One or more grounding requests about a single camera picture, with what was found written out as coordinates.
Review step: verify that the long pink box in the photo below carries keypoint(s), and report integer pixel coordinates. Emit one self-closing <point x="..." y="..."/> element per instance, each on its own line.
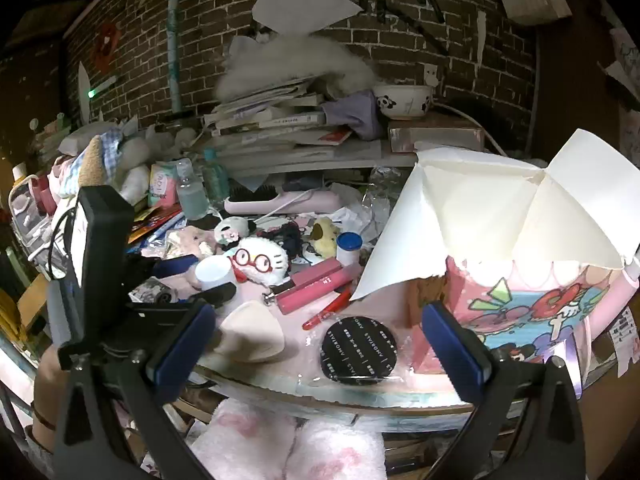
<point x="320" y="280"/>

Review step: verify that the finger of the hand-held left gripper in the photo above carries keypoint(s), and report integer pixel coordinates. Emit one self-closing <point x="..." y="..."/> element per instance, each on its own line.
<point x="220" y="294"/>
<point x="174" y="265"/>

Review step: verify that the person's left forearm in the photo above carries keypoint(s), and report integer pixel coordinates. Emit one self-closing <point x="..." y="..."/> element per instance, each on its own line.
<point x="45" y="385"/>

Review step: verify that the metal nail clipper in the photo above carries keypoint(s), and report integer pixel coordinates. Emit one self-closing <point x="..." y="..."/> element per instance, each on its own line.
<point x="272" y="297"/>

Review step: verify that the black cloth with red trim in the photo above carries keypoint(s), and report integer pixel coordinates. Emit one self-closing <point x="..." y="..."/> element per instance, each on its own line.
<point x="287" y="235"/>

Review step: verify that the panda plush toy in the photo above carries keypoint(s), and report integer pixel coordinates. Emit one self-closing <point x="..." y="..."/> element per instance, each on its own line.
<point x="231" y="229"/>

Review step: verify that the red wall ornament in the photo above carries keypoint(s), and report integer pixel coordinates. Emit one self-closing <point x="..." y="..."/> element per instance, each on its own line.
<point x="106" y="45"/>

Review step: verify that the red snack packet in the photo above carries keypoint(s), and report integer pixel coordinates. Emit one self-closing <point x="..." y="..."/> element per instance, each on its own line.
<point x="150" y="220"/>

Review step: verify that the tan plush toy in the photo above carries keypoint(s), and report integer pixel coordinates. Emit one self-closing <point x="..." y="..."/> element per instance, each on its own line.
<point x="92" y="165"/>

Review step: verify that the purple cloth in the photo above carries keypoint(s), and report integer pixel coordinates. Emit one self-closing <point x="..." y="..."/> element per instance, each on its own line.
<point x="352" y="115"/>

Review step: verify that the wall paper sheets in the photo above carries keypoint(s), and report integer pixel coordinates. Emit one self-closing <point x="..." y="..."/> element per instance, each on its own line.
<point x="625" y="55"/>

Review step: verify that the white bottle with blue cap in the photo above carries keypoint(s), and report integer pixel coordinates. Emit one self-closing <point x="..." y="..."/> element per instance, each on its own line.
<point x="348" y="249"/>

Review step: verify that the black round disc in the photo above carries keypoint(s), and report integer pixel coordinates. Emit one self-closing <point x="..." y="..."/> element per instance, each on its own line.
<point x="358" y="350"/>

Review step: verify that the yellow plush toy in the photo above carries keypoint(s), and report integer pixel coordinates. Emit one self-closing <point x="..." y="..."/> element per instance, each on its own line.
<point x="322" y="237"/>

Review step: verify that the white plush with red glasses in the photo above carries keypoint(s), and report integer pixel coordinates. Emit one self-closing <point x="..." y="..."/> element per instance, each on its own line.
<point x="260" y="260"/>

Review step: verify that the white paper sheet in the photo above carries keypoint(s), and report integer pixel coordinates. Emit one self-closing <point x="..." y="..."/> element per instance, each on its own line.
<point x="305" y="2"/>

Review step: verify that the white fluffy fur piece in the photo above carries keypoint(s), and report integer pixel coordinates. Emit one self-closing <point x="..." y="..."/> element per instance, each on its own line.
<point x="300" y="65"/>

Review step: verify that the clear plastic wrap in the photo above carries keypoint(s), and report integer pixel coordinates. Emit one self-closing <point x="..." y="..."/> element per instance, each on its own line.
<point x="377" y="200"/>

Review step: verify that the beige makeup puff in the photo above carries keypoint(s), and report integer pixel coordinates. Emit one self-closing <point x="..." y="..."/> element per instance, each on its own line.
<point x="252" y="332"/>

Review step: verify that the clear plastic bottle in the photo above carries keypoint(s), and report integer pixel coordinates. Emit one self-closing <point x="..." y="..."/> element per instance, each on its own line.
<point x="191" y="192"/>

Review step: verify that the white plush toy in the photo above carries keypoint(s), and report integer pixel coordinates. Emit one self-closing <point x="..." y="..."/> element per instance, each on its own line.
<point x="135" y="160"/>

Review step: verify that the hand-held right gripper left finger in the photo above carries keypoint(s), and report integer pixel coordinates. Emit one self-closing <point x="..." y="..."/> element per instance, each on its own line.
<point x="180" y="352"/>

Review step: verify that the pink flat box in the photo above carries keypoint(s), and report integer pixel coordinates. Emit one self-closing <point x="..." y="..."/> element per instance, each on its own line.
<point x="435" y="137"/>

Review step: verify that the stack of books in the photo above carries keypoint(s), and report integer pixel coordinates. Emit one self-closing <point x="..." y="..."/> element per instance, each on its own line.
<point x="280" y="130"/>

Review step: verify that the pink pad pack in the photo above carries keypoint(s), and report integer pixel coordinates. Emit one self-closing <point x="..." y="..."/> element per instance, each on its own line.
<point x="162" y="185"/>

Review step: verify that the white paper strip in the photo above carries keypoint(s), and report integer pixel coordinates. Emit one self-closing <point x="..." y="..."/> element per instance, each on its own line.
<point x="480" y="35"/>

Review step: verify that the blue checked cloth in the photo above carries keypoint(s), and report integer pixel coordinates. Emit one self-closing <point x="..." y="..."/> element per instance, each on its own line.
<point x="112" y="142"/>

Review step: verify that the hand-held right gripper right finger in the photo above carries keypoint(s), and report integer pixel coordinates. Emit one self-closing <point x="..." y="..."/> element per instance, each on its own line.
<point x="455" y="355"/>

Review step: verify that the pink fluffy pants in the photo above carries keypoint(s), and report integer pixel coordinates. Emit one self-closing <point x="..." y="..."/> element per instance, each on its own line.
<point x="290" y="445"/>

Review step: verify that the red pen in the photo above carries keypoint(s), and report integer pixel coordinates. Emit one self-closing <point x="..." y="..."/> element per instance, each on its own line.
<point x="327" y="310"/>

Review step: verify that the white light stick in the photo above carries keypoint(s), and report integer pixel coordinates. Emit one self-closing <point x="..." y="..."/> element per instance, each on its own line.
<point x="102" y="87"/>

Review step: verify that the pink-brown fuzzy plush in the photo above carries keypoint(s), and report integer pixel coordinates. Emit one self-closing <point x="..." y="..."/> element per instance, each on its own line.
<point x="192" y="240"/>

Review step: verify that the teal plastic bottle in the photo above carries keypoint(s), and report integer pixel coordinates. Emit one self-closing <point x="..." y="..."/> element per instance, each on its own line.
<point x="215" y="175"/>

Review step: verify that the small white cup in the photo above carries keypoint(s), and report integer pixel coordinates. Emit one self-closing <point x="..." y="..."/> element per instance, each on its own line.
<point x="215" y="272"/>

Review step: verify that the teal wall pole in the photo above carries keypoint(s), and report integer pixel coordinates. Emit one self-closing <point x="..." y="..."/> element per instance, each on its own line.
<point x="175" y="35"/>

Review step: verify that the white panda bowl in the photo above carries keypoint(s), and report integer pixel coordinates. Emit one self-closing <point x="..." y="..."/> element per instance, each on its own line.
<point x="402" y="100"/>

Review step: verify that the pink hairbrush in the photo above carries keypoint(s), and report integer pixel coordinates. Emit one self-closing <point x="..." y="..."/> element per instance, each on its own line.
<point x="280" y="203"/>

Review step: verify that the white wall socket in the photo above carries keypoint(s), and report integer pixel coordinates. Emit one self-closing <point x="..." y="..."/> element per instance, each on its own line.
<point x="430" y="72"/>

